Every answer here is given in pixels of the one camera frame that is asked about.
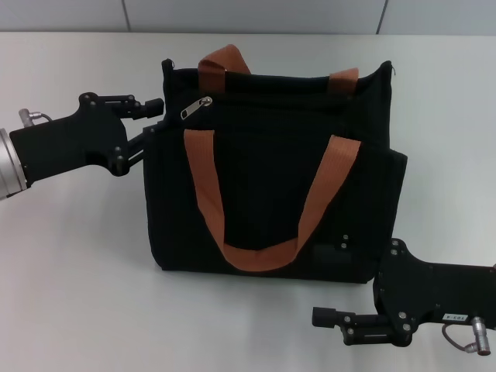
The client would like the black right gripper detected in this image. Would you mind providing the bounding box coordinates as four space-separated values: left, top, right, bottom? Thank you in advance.
312 234 496 346

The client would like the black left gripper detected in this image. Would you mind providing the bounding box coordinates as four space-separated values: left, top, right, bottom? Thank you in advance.
8 91 167 183

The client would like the black food bag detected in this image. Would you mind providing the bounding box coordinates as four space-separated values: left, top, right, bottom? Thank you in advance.
141 43 408 286

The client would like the left gripper cable with plug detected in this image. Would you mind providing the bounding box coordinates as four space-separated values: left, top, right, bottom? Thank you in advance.
18 108 53 127

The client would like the gripper cable with plug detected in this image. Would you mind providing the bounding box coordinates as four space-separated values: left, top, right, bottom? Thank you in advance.
18 108 53 127
441 315 496 354

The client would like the right gripper cable with plug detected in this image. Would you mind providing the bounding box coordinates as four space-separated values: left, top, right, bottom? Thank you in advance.
441 315 496 354

